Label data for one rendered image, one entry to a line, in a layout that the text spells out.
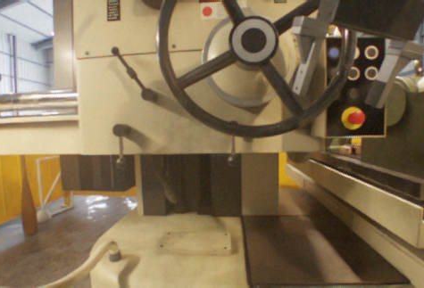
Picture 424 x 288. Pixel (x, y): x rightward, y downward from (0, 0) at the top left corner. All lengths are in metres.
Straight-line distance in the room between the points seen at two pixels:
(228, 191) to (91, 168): 0.88
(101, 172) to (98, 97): 0.86
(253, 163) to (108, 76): 0.91
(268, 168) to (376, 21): 1.08
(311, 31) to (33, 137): 1.22
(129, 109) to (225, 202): 0.87
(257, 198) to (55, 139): 1.10
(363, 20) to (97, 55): 0.68
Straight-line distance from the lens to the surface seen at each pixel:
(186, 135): 0.67
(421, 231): 0.72
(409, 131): 0.80
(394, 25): 0.40
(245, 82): 0.55
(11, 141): 1.41
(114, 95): 0.75
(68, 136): 1.19
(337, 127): 0.61
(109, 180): 1.56
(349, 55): 0.49
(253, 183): 1.36
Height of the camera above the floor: 1.15
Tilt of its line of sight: 4 degrees down
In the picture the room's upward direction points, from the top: 1 degrees counter-clockwise
